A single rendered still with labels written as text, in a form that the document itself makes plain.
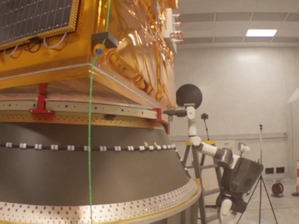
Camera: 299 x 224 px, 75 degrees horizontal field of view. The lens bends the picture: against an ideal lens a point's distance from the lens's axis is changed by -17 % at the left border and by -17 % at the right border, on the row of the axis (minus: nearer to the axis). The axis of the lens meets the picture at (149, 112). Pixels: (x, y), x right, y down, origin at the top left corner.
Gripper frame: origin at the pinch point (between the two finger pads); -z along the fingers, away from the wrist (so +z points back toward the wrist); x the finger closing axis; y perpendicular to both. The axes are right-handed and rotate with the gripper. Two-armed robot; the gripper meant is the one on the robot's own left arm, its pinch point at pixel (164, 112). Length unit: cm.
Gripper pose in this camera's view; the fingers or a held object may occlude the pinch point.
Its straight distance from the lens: 201.1
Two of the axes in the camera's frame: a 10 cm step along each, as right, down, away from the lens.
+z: 9.7, -0.3, -2.5
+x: -2.5, -1.2, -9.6
